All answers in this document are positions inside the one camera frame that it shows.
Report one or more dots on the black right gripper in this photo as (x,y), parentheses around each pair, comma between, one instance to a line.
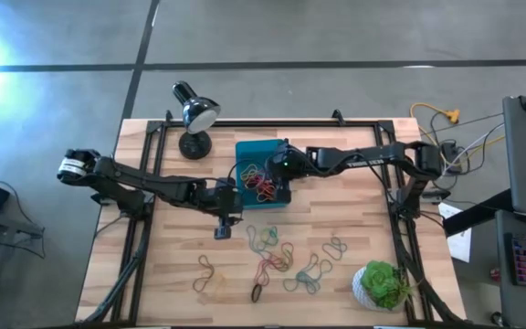
(286,164)

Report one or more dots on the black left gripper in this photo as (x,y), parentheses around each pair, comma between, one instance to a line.
(222,198)

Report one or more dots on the pile of coloured rubber bands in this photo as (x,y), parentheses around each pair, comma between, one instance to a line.
(258,183)

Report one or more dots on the yellow rubber band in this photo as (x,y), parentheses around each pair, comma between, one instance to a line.
(245,173)
(265,196)

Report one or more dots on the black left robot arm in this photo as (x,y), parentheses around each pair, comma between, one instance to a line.
(130,178)

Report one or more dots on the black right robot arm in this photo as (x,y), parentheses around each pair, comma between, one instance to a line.
(363,160)

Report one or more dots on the blue plastic bin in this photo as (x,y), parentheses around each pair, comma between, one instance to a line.
(251,151)

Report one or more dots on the pale tan rubber band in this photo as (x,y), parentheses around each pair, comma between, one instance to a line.
(219,274)

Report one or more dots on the wide black rubber band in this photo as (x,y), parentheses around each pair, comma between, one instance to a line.
(252,294)

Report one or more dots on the blue rubber bands right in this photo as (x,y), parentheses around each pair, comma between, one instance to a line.
(306,277)

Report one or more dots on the black desk lamp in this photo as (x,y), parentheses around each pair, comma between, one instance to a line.
(196,146)

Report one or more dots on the green succulent in white pot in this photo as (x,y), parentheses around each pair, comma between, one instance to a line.
(381,283)

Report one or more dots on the black power strip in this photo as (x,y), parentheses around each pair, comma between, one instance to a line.
(451,157)

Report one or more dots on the white paper sheet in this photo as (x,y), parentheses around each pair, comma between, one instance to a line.
(459,242)

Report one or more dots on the black diagonal bar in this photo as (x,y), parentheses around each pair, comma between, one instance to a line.
(477,215)

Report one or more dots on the small red object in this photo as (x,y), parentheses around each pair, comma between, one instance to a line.
(495,275)

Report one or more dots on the grey side desk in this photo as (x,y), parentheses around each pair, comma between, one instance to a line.
(505,274)

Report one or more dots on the black frame clamp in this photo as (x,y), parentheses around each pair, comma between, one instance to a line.
(168,116)
(338,116)

